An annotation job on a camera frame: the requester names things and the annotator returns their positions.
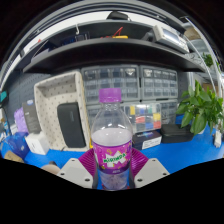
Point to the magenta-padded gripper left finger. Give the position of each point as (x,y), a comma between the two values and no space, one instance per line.
(75,173)

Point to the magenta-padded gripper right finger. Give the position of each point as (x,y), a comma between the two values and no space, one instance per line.
(151,171)

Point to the clear bottle with purple cap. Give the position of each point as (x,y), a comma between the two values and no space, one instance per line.
(112,143)

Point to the black box with white label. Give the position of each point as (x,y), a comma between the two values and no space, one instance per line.
(147,140)

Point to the flat black case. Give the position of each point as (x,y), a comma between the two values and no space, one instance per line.
(176,133)

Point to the white carton box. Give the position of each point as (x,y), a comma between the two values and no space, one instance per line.
(37,143)

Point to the black rectangular speaker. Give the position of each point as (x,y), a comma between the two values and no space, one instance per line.
(71,125)

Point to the clear organizer with coloured parts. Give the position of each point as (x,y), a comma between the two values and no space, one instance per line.
(145,118)

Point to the blue carton box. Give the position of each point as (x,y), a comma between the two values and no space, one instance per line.
(16,145)

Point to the dark grey upright carton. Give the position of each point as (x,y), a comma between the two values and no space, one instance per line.
(31,116)

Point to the small white power adapter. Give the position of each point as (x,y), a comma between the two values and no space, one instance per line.
(217,138)

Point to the purple plastic bag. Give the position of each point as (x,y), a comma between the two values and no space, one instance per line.
(20,120)

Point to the green potted plant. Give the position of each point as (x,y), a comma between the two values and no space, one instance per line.
(200,110)

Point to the beige perforated tray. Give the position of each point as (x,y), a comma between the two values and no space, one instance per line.
(55,90)

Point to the grey small-parts drawer cabinet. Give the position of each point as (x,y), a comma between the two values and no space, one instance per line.
(110,78)
(158,83)

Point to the white metal shelf rack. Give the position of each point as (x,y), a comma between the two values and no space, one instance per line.
(206,50)

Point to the black wall shelf with equipment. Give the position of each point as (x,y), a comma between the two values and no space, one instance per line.
(110,53)

